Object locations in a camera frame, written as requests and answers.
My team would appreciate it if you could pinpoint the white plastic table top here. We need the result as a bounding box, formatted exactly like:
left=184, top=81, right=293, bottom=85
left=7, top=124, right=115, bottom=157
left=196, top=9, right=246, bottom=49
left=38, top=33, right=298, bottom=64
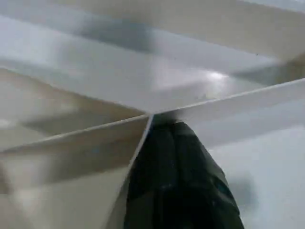
left=0, top=0, right=305, bottom=229

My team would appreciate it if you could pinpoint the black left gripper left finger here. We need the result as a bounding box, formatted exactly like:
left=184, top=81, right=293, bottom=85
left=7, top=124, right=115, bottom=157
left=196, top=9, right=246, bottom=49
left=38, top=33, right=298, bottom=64
left=123, top=118, right=178, bottom=229

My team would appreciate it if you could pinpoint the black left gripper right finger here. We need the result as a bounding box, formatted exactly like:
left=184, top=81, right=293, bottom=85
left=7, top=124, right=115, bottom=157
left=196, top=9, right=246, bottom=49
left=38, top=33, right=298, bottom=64
left=172, top=121, right=245, bottom=229

